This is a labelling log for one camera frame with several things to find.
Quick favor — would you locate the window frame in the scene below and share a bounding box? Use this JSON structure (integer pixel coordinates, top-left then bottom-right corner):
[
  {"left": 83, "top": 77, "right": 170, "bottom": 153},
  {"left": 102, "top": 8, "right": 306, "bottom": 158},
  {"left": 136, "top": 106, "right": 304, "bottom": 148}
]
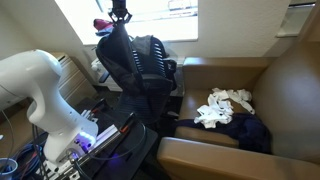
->
[{"left": 96, "top": 0, "right": 200, "bottom": 25}]

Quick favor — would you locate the dark grey backpack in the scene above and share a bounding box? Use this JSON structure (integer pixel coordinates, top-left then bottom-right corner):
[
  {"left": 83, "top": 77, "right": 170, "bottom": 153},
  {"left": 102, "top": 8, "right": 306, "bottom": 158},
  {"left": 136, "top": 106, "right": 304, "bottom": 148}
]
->
[{"left": 95, "top": 20, "right": 178, "bottom": 125}]

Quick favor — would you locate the beige wooden drawer cabinet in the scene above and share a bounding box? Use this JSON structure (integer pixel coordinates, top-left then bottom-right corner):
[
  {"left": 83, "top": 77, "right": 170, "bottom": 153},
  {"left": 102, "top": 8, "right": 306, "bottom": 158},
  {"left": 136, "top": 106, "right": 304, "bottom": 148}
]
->
[{"left": 49, "top": 51, "right": 98, "bottom": 108}]

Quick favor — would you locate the dark blue cloth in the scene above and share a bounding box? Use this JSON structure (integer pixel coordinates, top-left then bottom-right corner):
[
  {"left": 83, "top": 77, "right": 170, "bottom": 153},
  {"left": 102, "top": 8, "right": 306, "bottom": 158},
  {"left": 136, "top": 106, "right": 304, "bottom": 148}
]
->
[{"left": 174, "top": 112, "right": 273, "bottom": 155}]

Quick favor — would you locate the black slatted office chair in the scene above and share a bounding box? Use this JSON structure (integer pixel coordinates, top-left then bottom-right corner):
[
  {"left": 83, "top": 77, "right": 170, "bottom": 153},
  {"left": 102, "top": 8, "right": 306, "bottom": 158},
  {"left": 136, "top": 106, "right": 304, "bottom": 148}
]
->
[{"left": 98, "top": 34, "right": 179, "bottom": 126}]

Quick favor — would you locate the white paper cup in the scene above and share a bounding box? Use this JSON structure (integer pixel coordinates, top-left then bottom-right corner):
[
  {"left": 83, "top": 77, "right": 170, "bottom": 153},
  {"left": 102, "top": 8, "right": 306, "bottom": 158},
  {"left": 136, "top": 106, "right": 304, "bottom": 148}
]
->
[{"left": 0, "top": 157, "right": 19, "bottom": 180}]

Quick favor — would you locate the blue cable bundle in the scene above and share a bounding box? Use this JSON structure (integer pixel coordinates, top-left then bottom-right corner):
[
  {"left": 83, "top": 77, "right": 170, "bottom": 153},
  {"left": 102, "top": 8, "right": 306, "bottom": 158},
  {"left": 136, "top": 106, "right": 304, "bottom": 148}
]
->
[{"left": 13, "top": 143, "right": 45, "bottom": 180}]

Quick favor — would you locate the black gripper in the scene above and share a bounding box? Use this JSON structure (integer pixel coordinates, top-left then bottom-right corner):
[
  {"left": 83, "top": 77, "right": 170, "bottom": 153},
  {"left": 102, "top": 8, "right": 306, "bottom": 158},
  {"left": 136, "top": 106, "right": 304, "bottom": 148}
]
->
[{"left": 107, "top": 0, "right": 133, "bottom": 25}]

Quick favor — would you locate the small white cloth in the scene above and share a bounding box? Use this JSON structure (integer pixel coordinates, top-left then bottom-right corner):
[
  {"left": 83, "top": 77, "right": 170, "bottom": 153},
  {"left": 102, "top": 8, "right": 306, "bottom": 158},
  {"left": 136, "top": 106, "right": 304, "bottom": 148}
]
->
[
  {"left": 229, "top": 88, "right": 256, "bottom": 116},
  {"left": 211, "top": 87, "right": 232, "bottom": 102}
]

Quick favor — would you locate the maroon and blue cap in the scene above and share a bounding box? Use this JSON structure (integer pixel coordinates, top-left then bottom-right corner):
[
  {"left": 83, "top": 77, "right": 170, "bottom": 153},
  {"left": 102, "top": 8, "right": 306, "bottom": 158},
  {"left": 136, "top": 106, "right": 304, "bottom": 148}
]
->
[{"left": 92, "top": 18, "right": 115, "bottom": 37}]

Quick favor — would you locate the brown leather armchair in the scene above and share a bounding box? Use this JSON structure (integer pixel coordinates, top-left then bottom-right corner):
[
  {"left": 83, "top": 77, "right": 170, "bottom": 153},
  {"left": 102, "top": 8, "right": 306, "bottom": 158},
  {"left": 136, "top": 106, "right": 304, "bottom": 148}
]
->
[{"left": 156, "top": 39, "right": 320, "bottom": 180}]

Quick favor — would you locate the black red bar clamp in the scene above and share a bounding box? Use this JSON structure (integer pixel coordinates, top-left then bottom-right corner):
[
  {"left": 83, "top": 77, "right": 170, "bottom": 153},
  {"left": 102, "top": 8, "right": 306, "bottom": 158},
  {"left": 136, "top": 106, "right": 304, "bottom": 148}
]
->
[
  {"left": 90, "top": 97, "right": 108, "bottom": 115},
  {"left": 119, "top": 111, "right": 138, "bottom": 135}
]

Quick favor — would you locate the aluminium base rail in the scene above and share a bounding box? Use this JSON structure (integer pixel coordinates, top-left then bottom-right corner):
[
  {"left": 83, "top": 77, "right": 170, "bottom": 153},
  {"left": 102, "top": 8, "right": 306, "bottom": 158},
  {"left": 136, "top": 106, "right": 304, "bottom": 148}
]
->
[{"left": 49, "top": 124, "right": 123, "bottom": 175}]

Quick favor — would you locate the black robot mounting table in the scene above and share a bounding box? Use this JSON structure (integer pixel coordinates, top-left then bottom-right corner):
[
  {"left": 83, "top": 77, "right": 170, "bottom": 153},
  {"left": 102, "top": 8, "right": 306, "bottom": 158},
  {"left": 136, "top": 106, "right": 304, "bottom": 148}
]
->
[{"left": 43, "top": 96, "right": 160, "bottom": 180}]

